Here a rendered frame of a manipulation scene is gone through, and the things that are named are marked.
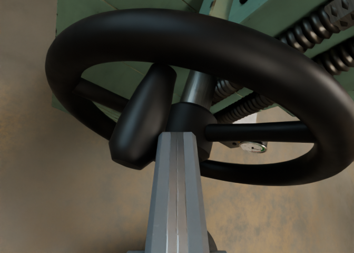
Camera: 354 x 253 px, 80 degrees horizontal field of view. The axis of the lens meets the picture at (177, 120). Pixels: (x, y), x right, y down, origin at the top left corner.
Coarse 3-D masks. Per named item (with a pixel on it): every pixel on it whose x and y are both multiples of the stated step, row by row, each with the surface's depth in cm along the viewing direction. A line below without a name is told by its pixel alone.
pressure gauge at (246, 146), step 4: (240, 144) 50; (244, 144) 50; (248, 144) 49; (252, 144) 49; (256, 144) 48; (260, 144) 47; (264, 144) 48; (244, 148) 52; (248, 148) 51; (256, 148) 50; (260, 148) 49; (264, 148) 48; (252, 152) 52; (256, 152) 52; (260, 152) 51
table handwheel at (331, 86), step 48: (96, 48) 12; (144, 48) 11; (192, 48) 10; (240, 48) 10; (288, 48) 10; (96, 96) 20; (192, 96) 23; (288, 96) 11; (336, 96) 11; (336, 144) 14
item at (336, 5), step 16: (336, 0) 14; (352, 0) 14; (320, 16) 15; (336, 16) 14; (352, 16) 14; (288, 32) 17; (304, 32) 16; (320, 32) 15; (336, 32) 15; (304, 48) 17; (336, 48) 18; (352, 48) 16; (320, 64) 19; (336, 64) 18; (352, 64) 17; (224, 80) 24; (224, 96) 25; (256, 96) 25; (224, 112) 30; (240, 112) 27
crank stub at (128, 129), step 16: (160, 64) 12; (144, 80) 11; (160, 80) 11; (144, 96) 11; (160, 96) 11; (128, 112) 10; (144, 112) 10; (160, 112) 11; (128, 128) 10; (144, 128) 10; (160, 128) 10; (112, 144) 10; (128, 144) 9; (144, 144) 10; (128, 160) 10; (144, 160) 10
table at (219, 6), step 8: (208, 0) 23; (216, 0) 21; (224, 0) 22; (232, 0) 23; (208, 8) 21; (216, 8) 21; (224, 8) 22; (216, 16) 21; (224, 16) 21; (352, 96) 35; (288, 112) 28
